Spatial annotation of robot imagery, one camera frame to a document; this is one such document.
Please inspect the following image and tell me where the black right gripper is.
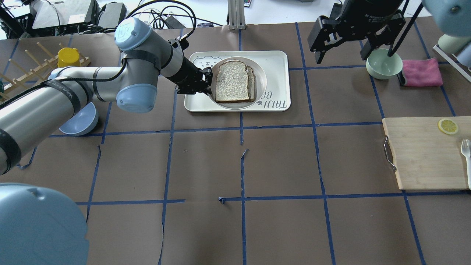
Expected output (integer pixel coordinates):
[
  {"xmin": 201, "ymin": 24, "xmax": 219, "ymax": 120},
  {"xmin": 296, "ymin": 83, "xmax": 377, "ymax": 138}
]
[{"xmin": 308, "ymin": 0, "xmax": 406, "ymax": 64}]

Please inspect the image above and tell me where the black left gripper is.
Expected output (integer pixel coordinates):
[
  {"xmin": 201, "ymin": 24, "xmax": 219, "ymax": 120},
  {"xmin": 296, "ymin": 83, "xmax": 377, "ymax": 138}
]
[{"xmin": 173, "ymin": 59, "xmax": 213, "ymax": 95}]

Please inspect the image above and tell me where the white bread slice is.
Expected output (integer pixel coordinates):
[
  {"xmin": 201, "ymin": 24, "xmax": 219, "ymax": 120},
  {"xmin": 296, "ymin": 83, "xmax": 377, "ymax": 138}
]
[{"xmin": 214, "ymin": 60, "xmax": 249, "ymax": 103}]

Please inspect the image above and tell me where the cream round plate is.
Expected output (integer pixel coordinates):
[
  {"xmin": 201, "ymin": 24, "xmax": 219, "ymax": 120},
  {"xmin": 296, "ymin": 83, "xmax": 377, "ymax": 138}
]
[{"xmin": 206, "ymin": 56, "xmax": 267, "ymax": 112}]

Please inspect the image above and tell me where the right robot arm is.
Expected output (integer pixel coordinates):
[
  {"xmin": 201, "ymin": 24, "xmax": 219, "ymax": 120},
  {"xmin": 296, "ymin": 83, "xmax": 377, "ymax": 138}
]
[{"xmin": 307, "ymin": 0, "xmax": 471, "ymax": 64}]

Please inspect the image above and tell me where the bread slice on plate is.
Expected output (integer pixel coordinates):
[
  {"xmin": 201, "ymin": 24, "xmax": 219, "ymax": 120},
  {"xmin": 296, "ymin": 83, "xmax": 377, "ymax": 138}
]
[{"xmin": 247, "ymin": 66, "xmax": 257, "ymax": 102}]

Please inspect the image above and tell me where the green bowl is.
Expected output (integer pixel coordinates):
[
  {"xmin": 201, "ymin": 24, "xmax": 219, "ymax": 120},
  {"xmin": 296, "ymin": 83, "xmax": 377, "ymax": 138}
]
[{"xmin": 366, "ymin": 49, "xmax": 403, "ymax": 80}]

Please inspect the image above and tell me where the pink cloth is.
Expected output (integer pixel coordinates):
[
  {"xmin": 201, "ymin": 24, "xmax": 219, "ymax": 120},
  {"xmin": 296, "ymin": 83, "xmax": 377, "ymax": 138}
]
[{"xmin": 396, "ymin": 58, "xmax": 443, "ymax": 87}]

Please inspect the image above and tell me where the cream bear tray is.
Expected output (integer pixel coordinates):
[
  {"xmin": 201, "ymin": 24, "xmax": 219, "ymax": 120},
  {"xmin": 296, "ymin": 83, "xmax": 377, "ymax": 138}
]
[{"xmin": 184, "ymin": 50, "xmax": 291, "ymax": 112}]

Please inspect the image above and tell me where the green cup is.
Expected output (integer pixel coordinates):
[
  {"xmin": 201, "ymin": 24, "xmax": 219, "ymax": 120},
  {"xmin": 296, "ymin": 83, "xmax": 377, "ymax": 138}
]
[{"xmin": 438, "ymin": 35, "xmax": 471, "ymax": 54}]

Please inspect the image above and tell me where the blue bowl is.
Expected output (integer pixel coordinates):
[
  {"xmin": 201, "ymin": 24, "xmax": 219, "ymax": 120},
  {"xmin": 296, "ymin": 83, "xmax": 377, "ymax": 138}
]
[{"xmin": 59, "ymin": 102, "xmax": 99, "ymax": 137}]

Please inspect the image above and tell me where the yellow cup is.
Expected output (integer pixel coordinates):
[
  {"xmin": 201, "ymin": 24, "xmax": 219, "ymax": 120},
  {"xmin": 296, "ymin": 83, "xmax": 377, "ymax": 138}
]
[{"xmin": 57, "ymin": 47, "xmax": 81, "ymax": 68}]

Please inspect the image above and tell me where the lemon slice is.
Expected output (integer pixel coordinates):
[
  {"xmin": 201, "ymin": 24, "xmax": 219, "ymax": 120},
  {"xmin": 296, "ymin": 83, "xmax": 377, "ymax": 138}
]
[{"xmin": 437, "ymin": 119, "xmax": 459, "ymax": 135}]

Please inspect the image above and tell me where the wooden cutting board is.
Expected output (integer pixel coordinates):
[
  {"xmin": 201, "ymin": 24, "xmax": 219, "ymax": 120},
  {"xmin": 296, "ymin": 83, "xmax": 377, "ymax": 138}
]
[{"xmin": 382, "ymin": 116, "xmax": 471, "ymax": 190}]

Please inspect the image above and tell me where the wooden rack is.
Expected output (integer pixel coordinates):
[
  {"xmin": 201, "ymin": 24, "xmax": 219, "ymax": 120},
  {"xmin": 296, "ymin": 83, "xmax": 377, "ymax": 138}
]
[{"xmin": 1, "ymin": 37, "xmax": 72, "ymax": 102}]

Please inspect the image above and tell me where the black cables bundle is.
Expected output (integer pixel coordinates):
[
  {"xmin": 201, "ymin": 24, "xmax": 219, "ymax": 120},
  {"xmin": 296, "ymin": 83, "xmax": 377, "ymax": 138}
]
[{"xmin": 125, "ymin": 0, "xmax": 225, "ymax": 32}]

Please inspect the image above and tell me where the aluminium frame post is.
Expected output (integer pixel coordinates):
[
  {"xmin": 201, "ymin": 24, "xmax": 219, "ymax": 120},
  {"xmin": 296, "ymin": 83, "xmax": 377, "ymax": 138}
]
[{"xmin": 227, "ymin": 0, "xmax": 246, "ymax": 30}]

